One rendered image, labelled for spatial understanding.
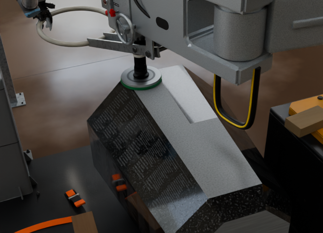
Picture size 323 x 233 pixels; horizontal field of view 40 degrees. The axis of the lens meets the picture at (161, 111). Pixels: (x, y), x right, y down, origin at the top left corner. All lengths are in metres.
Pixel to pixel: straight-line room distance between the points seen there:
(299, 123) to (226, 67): 0.57
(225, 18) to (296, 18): 0.26
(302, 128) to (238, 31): 0.65
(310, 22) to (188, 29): 0.46
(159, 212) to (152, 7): 0.84
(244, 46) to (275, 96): 2.21
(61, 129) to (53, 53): 1.31
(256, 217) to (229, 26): 0.71
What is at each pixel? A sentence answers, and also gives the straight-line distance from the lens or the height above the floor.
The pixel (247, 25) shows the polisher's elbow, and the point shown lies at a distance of 1.61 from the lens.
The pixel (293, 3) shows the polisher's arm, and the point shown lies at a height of 1.45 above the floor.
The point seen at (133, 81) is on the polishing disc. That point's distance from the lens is 2.33.
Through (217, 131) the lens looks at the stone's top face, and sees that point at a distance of 2.01.
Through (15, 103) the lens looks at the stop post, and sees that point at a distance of 3.92.
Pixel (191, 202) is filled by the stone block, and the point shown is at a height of 0.78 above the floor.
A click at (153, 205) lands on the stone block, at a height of 0.67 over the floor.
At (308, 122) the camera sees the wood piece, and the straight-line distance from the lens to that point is 2.12.
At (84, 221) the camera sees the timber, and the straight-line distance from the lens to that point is 2.60.
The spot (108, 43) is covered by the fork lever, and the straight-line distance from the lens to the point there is 2.44.
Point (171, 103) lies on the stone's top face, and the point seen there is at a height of 0.82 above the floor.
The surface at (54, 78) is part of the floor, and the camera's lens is 4.19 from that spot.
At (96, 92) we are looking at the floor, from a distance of 3.89.
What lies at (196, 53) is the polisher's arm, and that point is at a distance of 1.78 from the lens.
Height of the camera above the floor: 2.04
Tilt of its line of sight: 35 degrees down
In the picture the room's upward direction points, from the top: 2 degrees counter-clockwise
